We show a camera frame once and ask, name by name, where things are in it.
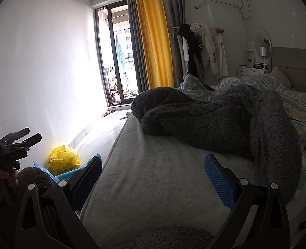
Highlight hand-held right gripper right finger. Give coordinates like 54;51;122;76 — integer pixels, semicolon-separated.
203;154;291;249

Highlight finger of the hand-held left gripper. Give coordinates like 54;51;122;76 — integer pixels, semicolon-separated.
1;128;31;144
11;133;42;149

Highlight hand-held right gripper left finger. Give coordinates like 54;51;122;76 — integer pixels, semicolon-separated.
14;156;103;249

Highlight blue pet food bag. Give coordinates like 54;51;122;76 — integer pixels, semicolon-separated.
33;160;59;184

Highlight yellow plastic bag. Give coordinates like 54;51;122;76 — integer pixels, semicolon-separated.
48;146;81;175

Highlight grey fleece blanket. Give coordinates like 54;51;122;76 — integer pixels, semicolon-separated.
131;84;306;205

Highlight bed with white fleece sheet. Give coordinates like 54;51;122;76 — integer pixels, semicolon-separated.
80;113;306;249

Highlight blue cloud patterned quilt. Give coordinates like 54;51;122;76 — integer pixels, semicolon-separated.
178;73;306;149

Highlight white dresser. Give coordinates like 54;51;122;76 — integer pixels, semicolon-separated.
237;66;270;78

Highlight blue hanging cloth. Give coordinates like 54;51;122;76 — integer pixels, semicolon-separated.
115;35;126;70

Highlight beige pillow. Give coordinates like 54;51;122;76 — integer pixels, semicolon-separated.
270;66;292;89

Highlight white hanging pants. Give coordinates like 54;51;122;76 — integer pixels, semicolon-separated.
211;32;229;78

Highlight white desktop shelf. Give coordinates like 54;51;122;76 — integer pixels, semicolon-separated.
245;41;256;66

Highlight small white hanging garment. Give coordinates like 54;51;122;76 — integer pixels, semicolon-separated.
177;32;190;63

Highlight white table lamp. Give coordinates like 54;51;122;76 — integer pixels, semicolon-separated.
259;46;269;69

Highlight white hanging robe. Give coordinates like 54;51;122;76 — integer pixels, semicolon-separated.
190;23;216;69

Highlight beige headboard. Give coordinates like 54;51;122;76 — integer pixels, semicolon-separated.
268;47;306;94

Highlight narrow grey curtain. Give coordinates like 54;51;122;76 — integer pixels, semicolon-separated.
126;0;149;90

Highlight black hanging garment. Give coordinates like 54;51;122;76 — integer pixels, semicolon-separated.
180;24;203;76

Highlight round mirror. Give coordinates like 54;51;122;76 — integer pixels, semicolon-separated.
254;30;272;57

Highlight yellow curtain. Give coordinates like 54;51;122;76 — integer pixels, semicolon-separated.
133;0;175;89

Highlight clothes rack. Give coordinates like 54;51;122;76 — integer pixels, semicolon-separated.
171;24;225;79

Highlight dark framed balcony door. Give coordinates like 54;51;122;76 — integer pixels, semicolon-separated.
92;1;139;108

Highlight wide grey curtain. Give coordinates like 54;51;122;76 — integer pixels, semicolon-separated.
160;0;186;86

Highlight blue long-handled brush toy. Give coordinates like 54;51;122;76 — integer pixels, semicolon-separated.
57;154;102;181

